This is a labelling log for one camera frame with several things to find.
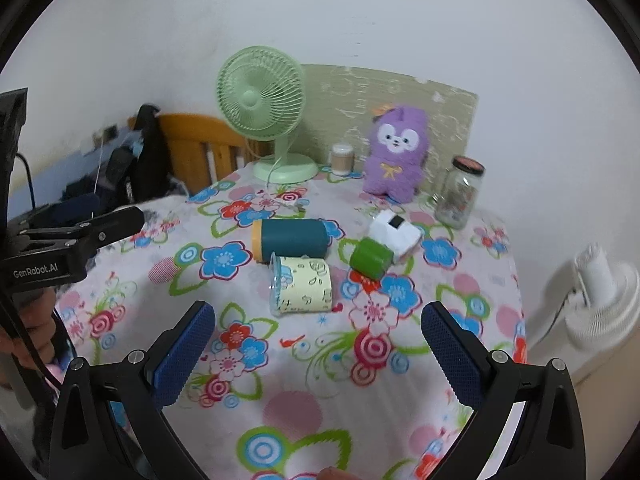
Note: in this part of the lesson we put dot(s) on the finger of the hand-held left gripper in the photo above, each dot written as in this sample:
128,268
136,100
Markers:
112,222

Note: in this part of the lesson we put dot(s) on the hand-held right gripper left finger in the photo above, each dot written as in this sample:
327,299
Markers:
184,356

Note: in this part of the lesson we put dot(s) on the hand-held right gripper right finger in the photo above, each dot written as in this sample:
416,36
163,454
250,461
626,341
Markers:
452,355

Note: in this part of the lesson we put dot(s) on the pale yellow patterned cup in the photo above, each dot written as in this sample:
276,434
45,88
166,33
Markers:
305,285

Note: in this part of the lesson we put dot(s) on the green cup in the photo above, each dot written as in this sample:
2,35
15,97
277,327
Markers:
370,257

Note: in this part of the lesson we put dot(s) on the teal cup with orange lid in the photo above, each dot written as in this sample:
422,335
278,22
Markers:
292,240

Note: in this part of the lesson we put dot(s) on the person's left hand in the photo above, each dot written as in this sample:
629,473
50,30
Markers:
37,312

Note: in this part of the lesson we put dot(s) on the dark cloth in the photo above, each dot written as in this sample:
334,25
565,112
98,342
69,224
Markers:
80,202

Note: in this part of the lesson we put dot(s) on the black bag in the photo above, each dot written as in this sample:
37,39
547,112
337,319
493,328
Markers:
150,160

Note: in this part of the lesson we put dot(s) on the blue bed sheet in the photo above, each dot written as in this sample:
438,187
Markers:
60,170

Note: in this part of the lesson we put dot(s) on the wooden chair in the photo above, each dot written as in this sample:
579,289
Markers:
190,145

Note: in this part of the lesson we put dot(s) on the white block toy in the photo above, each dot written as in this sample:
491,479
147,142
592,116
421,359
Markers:
395,232

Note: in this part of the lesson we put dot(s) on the floral tablecloth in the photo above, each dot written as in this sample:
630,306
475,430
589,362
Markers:
310,410

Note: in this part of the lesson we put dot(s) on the glass jar with lid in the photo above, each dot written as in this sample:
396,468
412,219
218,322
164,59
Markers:
457,195

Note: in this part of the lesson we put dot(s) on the white fan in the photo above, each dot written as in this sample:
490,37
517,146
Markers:
600,285

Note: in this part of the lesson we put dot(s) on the purple plush toy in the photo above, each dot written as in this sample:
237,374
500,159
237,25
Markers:
395,170

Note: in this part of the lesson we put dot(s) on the green desk fan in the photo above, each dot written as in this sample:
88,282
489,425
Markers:
260,95

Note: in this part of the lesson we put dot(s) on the small cotton swab jar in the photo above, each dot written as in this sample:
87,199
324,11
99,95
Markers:
342,160

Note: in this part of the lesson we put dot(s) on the green patterned board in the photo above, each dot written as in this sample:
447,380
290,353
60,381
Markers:
350,95

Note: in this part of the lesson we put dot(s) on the wall socket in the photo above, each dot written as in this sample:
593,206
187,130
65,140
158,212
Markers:
106,133

